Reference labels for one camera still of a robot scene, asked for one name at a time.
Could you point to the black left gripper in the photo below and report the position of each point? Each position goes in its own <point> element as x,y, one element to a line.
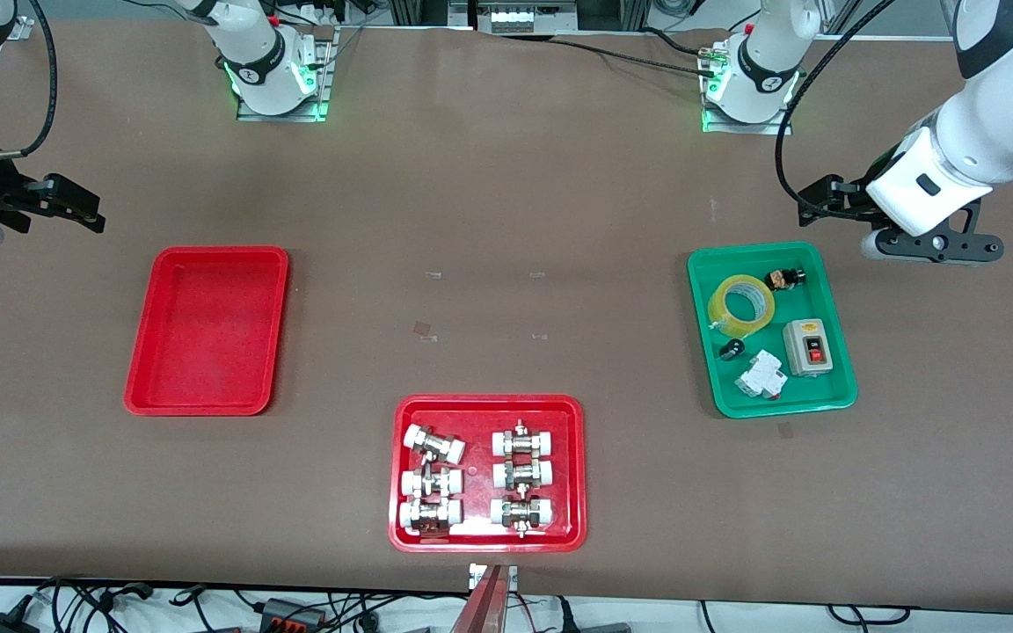
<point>858,195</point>

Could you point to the yellow transparent tape roll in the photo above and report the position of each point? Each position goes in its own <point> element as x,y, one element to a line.
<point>719,309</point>

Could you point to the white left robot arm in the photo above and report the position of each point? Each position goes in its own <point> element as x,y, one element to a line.
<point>1008,97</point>

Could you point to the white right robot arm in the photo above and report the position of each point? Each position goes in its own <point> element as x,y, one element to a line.
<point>251,44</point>

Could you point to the empty red plastic tray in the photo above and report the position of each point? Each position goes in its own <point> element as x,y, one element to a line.
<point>207,334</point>

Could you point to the green plastic tray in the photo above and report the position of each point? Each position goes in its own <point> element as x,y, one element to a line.
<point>735,396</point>

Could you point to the red tray holding fittings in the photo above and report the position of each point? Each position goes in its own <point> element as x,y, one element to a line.
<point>480,536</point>

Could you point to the black and gold component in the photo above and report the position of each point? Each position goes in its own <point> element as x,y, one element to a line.
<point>783,279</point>

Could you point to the small black cylinder component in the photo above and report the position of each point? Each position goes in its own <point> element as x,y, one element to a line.
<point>732,350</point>

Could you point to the white circuit breaker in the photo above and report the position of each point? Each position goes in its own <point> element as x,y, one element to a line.
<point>761,376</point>

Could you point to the brown table mat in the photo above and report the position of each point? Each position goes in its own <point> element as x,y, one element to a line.
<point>506,193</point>

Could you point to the white terminal block unit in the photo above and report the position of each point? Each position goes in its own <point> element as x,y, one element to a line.
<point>524,19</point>

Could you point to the white metal pipe valve fitting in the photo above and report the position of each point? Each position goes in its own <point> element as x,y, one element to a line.
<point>430,516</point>
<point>430,482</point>
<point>433,444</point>
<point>522,475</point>
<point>523,441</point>
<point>521,512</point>

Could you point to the black power adapter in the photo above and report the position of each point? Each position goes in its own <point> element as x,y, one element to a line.
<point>1,622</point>

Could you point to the black and orange connector box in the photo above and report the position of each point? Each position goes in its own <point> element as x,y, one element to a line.
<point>291,614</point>

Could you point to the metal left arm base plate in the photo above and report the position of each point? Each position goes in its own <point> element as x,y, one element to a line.
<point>770,128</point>

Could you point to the grey push-button switch box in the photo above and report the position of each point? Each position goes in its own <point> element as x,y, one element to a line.
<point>814,347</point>

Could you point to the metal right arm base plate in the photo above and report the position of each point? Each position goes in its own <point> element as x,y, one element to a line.
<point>282,116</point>

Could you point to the aluminium camera mast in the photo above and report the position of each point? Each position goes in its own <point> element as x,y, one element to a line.
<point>484,607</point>

